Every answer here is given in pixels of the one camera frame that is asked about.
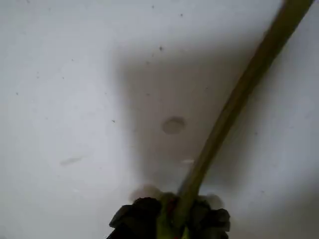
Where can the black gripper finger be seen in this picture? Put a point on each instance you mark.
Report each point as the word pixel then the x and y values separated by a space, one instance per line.
pixel 214 221
pixel 137 216

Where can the red artificial rose green stem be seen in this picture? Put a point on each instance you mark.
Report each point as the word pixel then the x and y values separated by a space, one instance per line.
pixel 236 99

